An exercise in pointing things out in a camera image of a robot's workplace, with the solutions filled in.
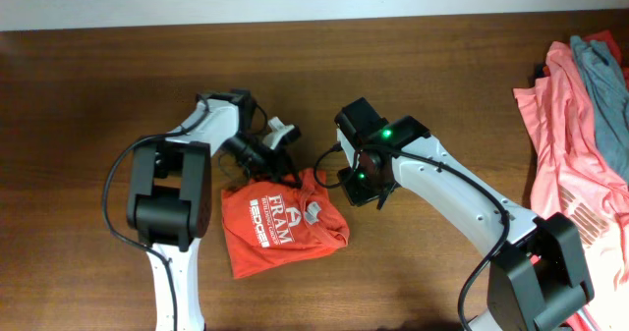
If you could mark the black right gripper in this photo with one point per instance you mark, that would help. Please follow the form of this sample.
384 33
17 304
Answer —
359 195

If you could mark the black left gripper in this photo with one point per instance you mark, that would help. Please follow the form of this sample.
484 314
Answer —
273 168

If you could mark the orange printed t-shirt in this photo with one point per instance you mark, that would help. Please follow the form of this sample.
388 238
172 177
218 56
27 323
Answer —
267 224

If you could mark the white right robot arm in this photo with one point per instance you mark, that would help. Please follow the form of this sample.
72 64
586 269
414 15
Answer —
533 274

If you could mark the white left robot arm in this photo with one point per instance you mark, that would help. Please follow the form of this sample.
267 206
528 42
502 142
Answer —
169 203

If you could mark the pink t-shirt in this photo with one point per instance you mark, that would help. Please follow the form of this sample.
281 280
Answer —
572 178

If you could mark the grey t-shirt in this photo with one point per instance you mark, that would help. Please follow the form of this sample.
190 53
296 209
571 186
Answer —
608 91

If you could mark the red garment in pile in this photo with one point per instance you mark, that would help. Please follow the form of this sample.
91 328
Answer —
607 41

